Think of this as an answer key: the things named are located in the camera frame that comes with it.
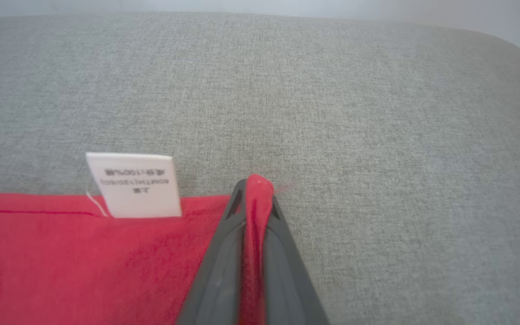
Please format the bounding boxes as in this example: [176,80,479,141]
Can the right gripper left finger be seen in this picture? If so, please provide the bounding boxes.
[176,179,248,325]

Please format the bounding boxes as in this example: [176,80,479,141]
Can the red jersey white sleeves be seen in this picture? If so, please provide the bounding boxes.
[0,152,275,325]

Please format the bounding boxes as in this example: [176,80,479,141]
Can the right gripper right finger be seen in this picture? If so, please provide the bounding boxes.
[264,199,330,325]

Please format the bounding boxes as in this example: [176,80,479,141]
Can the grey fabric sofa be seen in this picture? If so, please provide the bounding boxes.
[0,13,520,325]

